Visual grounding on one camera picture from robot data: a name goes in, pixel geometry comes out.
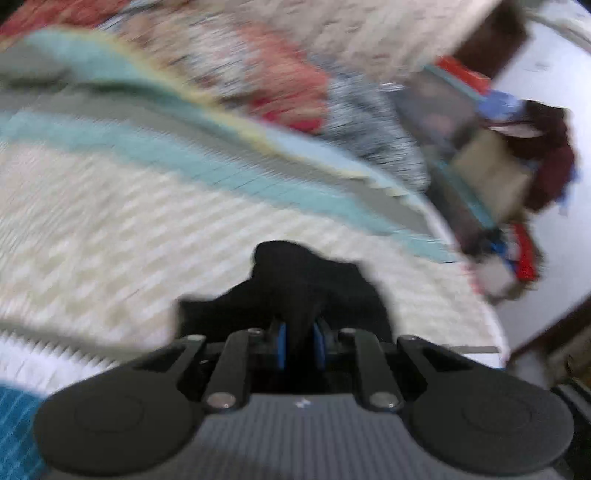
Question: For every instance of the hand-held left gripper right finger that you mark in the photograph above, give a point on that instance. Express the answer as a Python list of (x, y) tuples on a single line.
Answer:
[(318, 346)]

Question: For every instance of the red bag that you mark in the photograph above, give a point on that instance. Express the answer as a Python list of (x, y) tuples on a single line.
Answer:
[(524, 254)]

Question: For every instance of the red floral blanket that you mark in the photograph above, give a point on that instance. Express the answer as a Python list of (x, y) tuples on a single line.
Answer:
[(55, 14)]

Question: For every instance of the red box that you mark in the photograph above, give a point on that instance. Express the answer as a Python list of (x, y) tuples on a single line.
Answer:
[(461, 74)]

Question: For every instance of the maroon cloth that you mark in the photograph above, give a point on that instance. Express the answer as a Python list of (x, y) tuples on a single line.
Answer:
[(554, 161)]

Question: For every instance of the blue cloth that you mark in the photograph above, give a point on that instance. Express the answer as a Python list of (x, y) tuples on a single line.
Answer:
[(501, 104)]

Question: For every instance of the black pants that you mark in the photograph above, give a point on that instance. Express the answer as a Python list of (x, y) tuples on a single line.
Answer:
[(300, 281)]

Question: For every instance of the dark wooden furniture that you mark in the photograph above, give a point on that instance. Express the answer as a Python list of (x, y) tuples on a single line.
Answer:
[(498, 37)]

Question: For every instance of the blue and beige patterned bedsheet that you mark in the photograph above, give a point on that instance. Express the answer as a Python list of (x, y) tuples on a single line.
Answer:
[(138, 207)]

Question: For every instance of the cardboard box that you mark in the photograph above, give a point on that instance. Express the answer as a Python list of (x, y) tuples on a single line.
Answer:
[(494, 175)]

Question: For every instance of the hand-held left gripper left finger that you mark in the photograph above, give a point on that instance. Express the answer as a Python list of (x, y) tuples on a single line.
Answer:
[(280, 344)]

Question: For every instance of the multicolour patchwork quilt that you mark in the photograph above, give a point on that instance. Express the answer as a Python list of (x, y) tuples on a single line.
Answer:
[(286, 87)]

